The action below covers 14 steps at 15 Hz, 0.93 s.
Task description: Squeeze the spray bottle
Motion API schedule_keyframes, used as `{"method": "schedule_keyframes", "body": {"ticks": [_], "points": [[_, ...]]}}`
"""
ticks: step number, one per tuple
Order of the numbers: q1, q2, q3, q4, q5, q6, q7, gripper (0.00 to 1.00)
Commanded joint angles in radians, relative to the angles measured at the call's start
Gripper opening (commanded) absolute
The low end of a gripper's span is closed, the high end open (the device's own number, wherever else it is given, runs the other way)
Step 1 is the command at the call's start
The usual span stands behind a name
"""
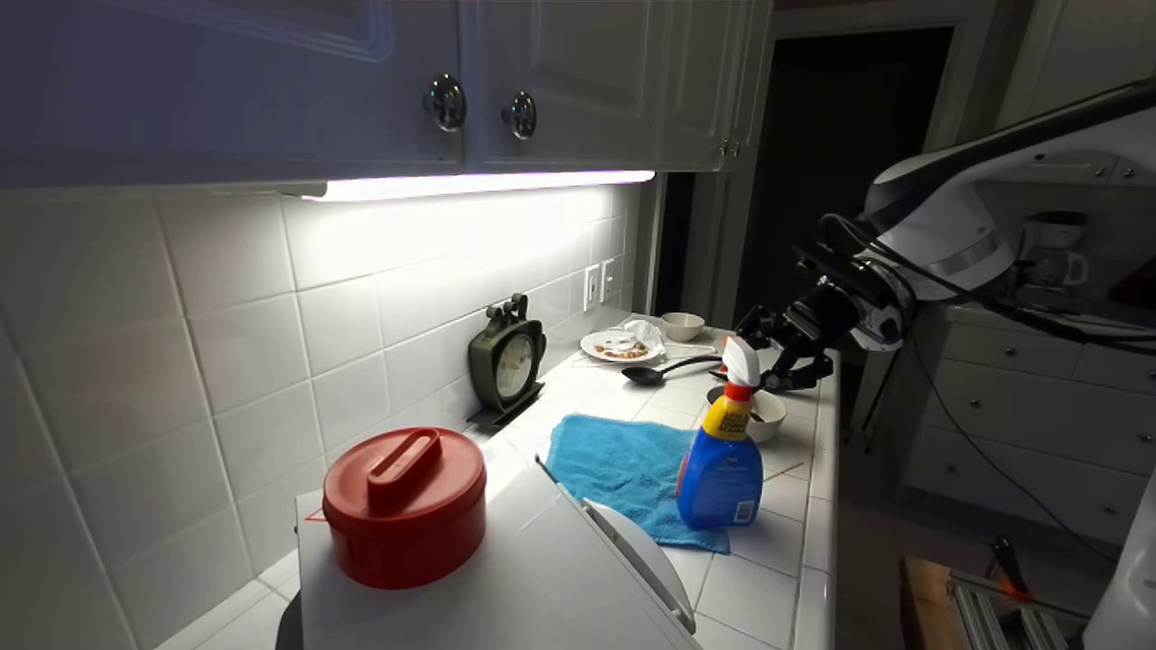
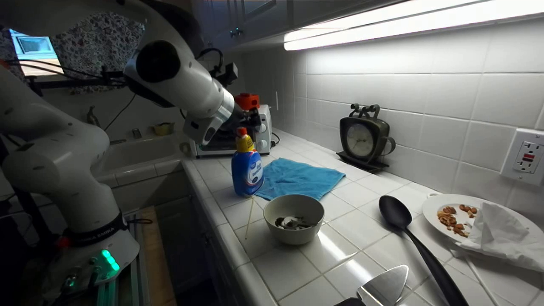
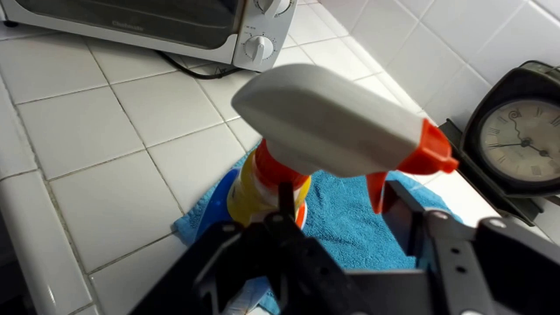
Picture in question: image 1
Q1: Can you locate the crumpled white napkin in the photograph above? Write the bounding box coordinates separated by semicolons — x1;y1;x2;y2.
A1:
622;319;667;356

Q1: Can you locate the under-cabinet light bar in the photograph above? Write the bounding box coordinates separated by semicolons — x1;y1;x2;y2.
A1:
300;169;657;202

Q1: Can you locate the small white bowl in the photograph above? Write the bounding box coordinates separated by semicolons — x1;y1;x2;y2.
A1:
660;311;707;343

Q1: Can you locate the narrow white cabinet door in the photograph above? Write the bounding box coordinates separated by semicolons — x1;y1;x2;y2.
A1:
657;0;752;173

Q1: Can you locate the medium white cabinet door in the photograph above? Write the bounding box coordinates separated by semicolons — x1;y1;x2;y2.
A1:
459;0;667;174

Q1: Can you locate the black and red clamp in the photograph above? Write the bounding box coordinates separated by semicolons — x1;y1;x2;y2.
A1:
987;535;1032;603

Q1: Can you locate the wide white cabinet door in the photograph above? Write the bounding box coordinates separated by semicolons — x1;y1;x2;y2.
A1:
0;0;465;180

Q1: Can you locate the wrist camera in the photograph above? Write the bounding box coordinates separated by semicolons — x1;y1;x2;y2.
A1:
795;240;897;313

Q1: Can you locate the white plate with food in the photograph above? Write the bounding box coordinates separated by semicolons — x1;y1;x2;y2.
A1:
579;329;666;365

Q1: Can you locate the white drawer cabinet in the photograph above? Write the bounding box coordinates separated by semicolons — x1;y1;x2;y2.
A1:
901;302;1156;548

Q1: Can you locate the white bowl with dark contents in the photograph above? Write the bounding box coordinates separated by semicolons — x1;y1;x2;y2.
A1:
706;385;788;444

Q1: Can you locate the red round lidded container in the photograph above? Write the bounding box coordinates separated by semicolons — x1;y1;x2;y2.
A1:
322;426;489;591

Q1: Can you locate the white wall cabinet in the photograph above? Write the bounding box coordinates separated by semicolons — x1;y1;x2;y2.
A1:
0;0;776;192

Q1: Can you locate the green kitchen scale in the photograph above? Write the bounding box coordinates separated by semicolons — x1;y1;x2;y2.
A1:
466;292;549;433

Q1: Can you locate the round metal cabinet knob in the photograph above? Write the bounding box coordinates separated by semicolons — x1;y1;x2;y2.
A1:
423;73;469;134
501;89;539;141

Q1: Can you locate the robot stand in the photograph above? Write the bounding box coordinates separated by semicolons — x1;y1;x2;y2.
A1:
900;556;1095;650

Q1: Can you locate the blue spray bottle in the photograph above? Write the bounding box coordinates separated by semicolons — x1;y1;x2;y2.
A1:
675;335;766;532

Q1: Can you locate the white appliance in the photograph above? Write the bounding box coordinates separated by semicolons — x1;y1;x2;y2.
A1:
294;451;703;650

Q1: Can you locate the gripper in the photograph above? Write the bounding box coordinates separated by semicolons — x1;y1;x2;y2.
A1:
735;281;861;395

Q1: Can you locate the black spoon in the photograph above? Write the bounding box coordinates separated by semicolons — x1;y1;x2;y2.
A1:
620;353;724;388

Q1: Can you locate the blue towel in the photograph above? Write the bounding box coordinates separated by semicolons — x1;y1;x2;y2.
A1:
545;413;732;555

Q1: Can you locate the coffee maker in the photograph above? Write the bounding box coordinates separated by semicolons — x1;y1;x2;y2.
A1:
1019;209;1091;291

